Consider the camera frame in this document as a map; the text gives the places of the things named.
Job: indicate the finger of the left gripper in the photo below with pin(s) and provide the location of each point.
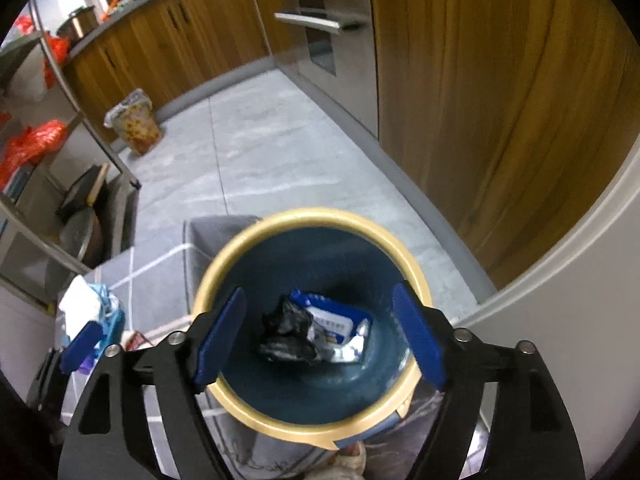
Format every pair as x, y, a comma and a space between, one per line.
48, 388

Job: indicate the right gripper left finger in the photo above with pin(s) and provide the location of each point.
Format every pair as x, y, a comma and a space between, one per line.
109, 436

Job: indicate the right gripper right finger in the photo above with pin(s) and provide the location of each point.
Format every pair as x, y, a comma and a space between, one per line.
531, 435

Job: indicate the white paper towel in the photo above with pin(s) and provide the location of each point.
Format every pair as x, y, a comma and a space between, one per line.
80, 304

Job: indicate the black wrapper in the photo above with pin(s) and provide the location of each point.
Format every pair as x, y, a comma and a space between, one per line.
288, 335

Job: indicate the blue wet wipes pack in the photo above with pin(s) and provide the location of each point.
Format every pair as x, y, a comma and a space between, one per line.
342, 331

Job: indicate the grey checked floor mat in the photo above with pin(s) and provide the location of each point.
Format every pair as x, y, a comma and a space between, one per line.
156, 281

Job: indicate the grey pot lid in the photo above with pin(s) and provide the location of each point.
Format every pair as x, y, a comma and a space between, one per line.
82, 237

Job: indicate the blue bin with yellow rim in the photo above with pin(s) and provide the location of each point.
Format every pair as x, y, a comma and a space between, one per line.
340, 256

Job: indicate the stainless steel shelf rack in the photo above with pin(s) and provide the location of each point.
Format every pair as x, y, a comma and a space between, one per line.
29, 239

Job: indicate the orange plastic bag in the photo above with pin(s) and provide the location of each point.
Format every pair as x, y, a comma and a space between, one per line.
31, 146

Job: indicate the wooden base cabinets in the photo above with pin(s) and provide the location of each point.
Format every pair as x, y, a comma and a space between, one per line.
511, 116

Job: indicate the stainless built-in oven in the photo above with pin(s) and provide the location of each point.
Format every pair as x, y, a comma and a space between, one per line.
333, 49

